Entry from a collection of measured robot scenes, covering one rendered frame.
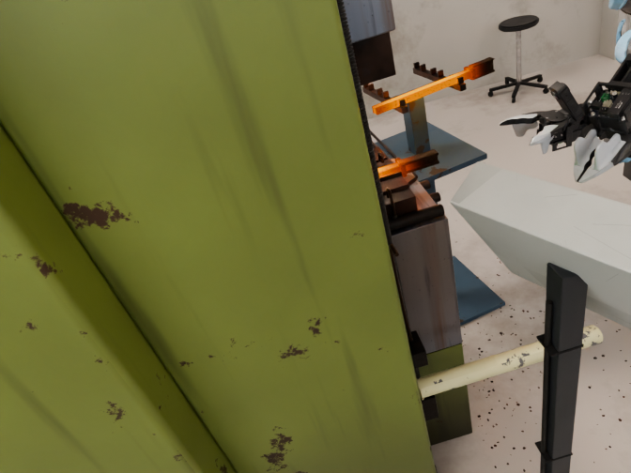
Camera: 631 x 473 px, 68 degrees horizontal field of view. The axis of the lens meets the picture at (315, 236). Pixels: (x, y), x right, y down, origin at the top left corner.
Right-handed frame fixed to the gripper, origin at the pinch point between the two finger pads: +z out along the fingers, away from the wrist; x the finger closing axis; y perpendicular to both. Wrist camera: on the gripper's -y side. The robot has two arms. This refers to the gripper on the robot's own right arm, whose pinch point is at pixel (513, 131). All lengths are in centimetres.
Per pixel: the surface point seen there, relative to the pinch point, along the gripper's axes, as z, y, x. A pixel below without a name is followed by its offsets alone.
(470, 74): -7.5, -2.6, 40.7
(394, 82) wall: -45, 74, 283
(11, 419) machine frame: 108, -8, -54
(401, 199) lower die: 34.1, 1.9, -12.0
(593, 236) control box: 23, -18, -64
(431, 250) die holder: 29.8, 16.1, -15.9
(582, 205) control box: 22, -19, -59
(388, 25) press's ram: 32, -38, -17
